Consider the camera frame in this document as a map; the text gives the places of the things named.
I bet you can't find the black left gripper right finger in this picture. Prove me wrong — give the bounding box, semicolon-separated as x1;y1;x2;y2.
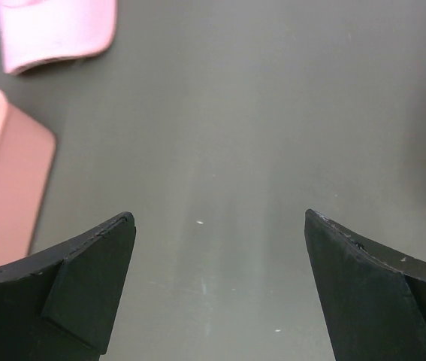
304;209;426;360

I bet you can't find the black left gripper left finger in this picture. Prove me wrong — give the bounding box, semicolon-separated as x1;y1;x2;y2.
0;212;136;360

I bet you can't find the pink divided organizer tray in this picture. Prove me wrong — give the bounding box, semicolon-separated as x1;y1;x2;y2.
0;90;56;265

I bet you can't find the pink baseball cap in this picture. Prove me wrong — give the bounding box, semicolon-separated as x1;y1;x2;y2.
0;0;118;75

